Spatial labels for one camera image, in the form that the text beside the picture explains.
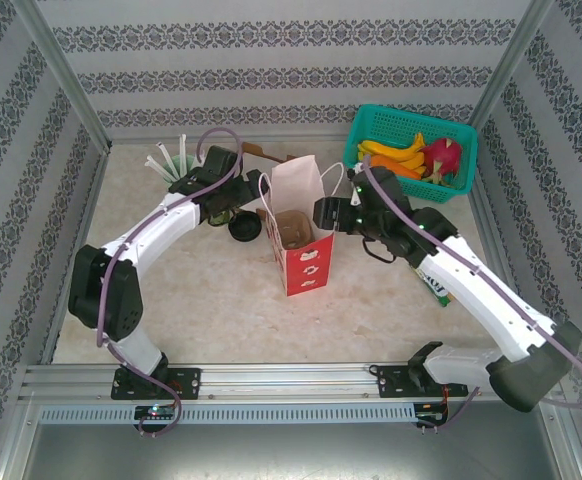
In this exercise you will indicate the white red printed paper bag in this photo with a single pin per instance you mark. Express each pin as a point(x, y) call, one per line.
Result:
point(306, 272)

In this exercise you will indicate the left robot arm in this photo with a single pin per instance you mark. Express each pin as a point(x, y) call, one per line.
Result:
point(146, 230)

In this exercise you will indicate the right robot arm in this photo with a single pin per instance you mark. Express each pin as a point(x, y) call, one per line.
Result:
point(481, 295)

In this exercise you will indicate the stack of black cup lids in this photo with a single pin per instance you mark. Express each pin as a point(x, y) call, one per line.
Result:
point(245, 227)

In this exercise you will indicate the mint green straw holder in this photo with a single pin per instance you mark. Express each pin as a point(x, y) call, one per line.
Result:
point(186, 167)

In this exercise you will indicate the brown cardboard box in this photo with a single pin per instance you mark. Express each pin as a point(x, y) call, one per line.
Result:
point(252, 148)

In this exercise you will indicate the orange carrot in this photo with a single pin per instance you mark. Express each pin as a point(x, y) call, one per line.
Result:
point(396, 166)

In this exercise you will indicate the yellow banana bunch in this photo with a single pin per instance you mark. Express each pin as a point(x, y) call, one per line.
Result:
point(396, 152)

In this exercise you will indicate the pink dragon fruit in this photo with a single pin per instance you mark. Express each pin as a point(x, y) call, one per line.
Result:
point(443, 157)

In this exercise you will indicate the green snack packet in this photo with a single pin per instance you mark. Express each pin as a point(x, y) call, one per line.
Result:
point(436, 290)

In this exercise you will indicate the teal plastic basket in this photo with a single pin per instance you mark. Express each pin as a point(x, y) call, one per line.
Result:
point(396, 125)

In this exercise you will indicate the long aluminium base rail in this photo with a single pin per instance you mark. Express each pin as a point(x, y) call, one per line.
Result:
point(281, 382)

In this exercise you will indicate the aluminium frame post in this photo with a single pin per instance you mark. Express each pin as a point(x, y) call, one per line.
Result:
point(516, 50)
point(48, 45)

